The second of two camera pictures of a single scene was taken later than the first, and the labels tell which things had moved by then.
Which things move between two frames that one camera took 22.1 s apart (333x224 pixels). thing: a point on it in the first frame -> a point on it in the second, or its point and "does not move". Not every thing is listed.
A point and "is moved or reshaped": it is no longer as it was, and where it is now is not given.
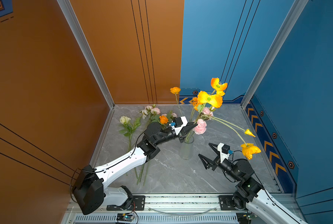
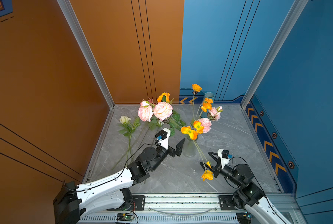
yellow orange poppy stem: [197, 116] is moved or reshaped
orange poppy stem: [250, 149] -> [207, 174]
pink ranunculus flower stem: [196, 121] -> [214, 114]
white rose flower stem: [125, 120] does not move
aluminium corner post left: [66, 8] does not move
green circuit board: [125, 217] does not move
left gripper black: [187, 127] -> [171, 153]
